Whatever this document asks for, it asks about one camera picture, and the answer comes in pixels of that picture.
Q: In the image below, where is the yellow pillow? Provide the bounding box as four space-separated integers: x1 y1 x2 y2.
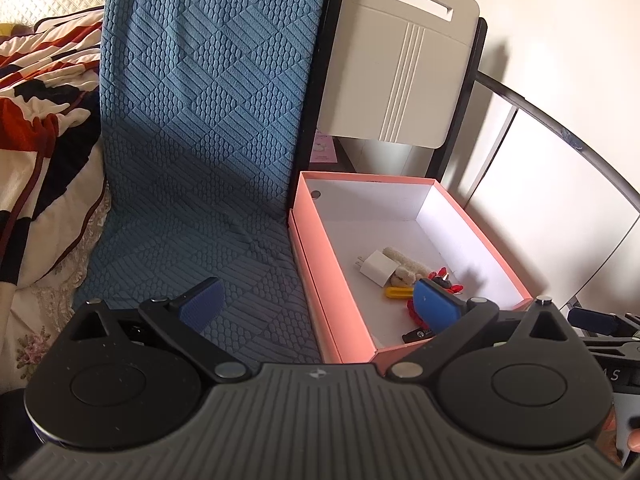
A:
0 23 32 41

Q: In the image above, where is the white charger front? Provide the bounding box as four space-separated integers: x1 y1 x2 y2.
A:
355 250 399 287

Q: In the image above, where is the white fluffy plush toy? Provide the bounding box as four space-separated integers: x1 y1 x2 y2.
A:
383 247 432 287

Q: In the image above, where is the pink milk carton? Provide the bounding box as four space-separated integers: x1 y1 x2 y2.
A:
310 130 337 165

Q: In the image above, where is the red lion dance figurine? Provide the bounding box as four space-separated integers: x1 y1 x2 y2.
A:
407 268 468 334

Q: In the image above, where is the black curved metal rail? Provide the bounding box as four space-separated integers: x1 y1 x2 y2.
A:
470 72 640 212

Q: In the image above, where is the blue textured chair cover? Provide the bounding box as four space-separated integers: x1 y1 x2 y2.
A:
75 0 323 366

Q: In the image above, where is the yellow handle screwdriver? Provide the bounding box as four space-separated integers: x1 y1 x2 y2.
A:
384 286 413 300

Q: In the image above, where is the red white black blanket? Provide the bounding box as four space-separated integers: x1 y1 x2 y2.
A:
0 8 112 396

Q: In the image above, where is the pink cardboard box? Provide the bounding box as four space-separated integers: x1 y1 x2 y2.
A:
288 171 530 370

